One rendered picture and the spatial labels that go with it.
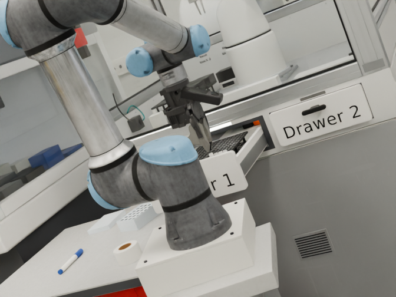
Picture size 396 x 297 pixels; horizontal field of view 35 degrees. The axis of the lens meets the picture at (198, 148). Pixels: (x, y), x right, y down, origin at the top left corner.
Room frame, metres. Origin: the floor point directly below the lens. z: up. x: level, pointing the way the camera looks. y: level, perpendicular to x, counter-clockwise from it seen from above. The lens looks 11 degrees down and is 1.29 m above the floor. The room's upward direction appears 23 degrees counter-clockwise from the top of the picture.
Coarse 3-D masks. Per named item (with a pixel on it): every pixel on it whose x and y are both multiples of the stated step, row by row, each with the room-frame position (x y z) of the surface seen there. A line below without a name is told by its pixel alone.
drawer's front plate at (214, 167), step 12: (216, 156) 1.64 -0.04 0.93; (228, 156) 1.63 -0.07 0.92; (204, 168) 1.66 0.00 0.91; (216, 168) 1.65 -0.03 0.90; (228, 168) 1.63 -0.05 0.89; (240, 168) 1.63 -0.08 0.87; (216, 180) 1.65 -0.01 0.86; (240, 180) 1.62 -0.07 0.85; (216, 192) 1.66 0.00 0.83; (228, 192) 1.64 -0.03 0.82; (156, 204) 1.74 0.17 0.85
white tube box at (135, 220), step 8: (136, 208) 1.99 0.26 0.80; (144, 208) 1.96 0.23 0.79; (152, 208) 1.93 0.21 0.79; (128, 216) 1.94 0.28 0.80; (136, 216) 1.90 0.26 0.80; (144, 216) 1.90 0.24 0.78; (152, 216) 1.92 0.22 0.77; (120, 224) 1.92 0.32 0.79; (128, 224) 1.89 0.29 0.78; (136, 224) 1.87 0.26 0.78; (144, 224) 1.89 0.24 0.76
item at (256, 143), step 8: (256, 128) 1.96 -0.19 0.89; (248, 136) 1.97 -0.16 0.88; (256, 136) 1.88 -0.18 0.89; (264, 136) 1.93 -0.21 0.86; (248, 144) 1.79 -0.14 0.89; (256, 144) 1.84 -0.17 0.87; (264, 144) 1.90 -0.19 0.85; (240, 152) 1.72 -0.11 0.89; (248, 152) 1.77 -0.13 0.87; (256, 152) 1.82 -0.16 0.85; (240, 160) 1.70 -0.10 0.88; (248, 160) 1.74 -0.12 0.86; (248, 168) 1.72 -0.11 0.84
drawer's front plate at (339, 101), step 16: (336, 96) 1.81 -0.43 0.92; (352, 96) 1.79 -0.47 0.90; (288, 112) 1.87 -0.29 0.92; (320, 112) 1.83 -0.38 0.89; (336, 112) 1.81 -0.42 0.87; (352, 112) 1.80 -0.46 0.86; (368, 112) 1.78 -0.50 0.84; (288, 128) 1.88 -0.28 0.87; (304, 128) 1.86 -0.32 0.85; (320, 128) 1.84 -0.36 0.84; (336, 128) 1.82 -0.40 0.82; (288, 144) 1.89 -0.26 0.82
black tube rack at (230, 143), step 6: (246, 132) 1.92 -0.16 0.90; (228, 138) 1.94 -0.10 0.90; (234, 138) 1.91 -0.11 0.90; (240, 138) 1.86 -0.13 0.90; (216, 144) 1.93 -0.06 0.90; (222, 144) 1.89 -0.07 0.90; (228, 144) 1.87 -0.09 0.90; (234, 144) 1.83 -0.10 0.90; (240, 144) 1.92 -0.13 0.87; (198, 150) 1.95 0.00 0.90; (204, 150) 1.92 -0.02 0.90; (210, 150) 1.88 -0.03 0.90; (216, 150) 1.84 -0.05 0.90; (222, 150) 1.81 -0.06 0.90; (228, 150) 1.78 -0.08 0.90; (234, 150) 1.88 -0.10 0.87; (198, 156) 1.87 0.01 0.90; (204, 156) 1.84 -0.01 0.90
